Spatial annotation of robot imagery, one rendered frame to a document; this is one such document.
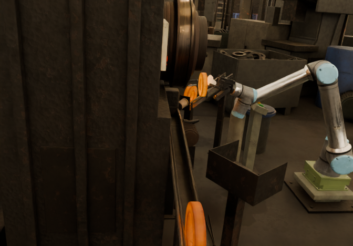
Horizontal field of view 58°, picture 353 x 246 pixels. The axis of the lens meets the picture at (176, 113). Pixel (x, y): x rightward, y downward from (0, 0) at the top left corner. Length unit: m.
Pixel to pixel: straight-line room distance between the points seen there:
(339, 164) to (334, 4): 3.23
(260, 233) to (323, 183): 0.64
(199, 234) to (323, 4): 4.36
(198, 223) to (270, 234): 1.28
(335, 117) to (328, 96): 0.15
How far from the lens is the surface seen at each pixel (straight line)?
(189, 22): 1.51
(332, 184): 2.57
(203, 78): 2.00
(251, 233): 2.15
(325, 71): 2.11
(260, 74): 4.03
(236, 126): 2.54
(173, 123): 1.82
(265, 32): 5.61
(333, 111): 2.20
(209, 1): 4.12
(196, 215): 0.95
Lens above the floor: 1.31
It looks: 19 degrees down
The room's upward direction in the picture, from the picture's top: 4 degrees clockwise
